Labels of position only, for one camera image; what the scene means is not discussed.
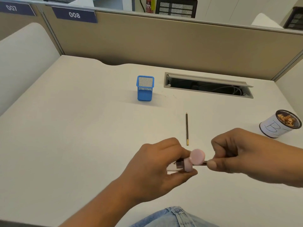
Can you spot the person's right hand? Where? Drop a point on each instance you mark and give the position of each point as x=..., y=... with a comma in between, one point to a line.
x=255, y=156

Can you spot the person's left hand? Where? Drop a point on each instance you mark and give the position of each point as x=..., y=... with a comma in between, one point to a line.
x=149, y=177

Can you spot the pink clear pencil sharpener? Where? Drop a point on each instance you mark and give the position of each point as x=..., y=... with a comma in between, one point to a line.
x=197, y=157

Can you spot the black yellow striped pencil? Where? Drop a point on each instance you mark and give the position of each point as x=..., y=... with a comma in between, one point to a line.
x=201, y=163
x=187, y=130

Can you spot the blue mesh pen holder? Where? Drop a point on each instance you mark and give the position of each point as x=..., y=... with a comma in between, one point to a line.
x=144, y=95

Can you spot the black mesh cup white label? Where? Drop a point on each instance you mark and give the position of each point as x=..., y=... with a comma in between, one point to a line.
x=269, y=127

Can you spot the light blue jeans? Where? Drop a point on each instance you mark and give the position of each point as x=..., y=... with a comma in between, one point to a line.
x=170, y=219

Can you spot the white side divider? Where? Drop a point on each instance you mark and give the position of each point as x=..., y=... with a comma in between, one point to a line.
x=23, y=68
x=293, y=87

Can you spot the white rounded background divider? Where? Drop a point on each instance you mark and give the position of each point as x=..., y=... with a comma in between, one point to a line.
x=265, y=21
x=82, y=2

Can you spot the wide beige partition panel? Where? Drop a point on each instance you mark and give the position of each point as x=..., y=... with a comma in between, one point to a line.
x=177, y=44

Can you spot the red fire extinguisher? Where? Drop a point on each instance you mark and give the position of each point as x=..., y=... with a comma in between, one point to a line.
x=148, y=5

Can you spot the blue number sign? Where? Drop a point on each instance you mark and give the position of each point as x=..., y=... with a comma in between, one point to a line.
x=11, y=8
x=74, y=14

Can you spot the narrow beige partition panel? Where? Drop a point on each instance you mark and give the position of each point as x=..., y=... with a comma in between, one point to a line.
x=14, y=23

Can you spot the grey partition post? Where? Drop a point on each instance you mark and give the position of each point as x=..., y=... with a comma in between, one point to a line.
x=287, y=66
x=51, y=31

